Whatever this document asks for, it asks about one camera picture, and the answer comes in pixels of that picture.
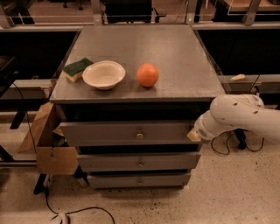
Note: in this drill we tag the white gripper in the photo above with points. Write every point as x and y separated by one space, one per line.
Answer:
200 128

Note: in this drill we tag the grey top drawer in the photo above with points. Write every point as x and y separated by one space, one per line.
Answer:
81 134

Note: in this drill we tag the grey drawer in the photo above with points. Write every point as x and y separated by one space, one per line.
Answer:
128 162
139 180
81 134

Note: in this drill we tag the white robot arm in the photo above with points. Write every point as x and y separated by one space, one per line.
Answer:
237 111

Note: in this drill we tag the grey middle drawer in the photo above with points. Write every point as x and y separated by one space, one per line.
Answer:
128 162

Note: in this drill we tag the grey bottom drawer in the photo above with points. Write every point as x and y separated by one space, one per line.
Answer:
139 180

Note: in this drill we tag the grey drawer cabinet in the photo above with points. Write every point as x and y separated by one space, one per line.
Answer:
185 87

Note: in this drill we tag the orange ball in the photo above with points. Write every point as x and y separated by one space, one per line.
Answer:
147 75

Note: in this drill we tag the yellow foam scrap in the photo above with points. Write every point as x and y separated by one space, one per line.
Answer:
238 77

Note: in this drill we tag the white bowl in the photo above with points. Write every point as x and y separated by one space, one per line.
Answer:
103 75

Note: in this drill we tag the green yellow sponge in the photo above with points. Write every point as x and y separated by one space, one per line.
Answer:
75 70

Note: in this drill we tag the cardboard box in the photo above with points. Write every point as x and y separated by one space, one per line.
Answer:
50 159

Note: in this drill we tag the black office chair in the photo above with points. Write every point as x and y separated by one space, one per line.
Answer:
131 11

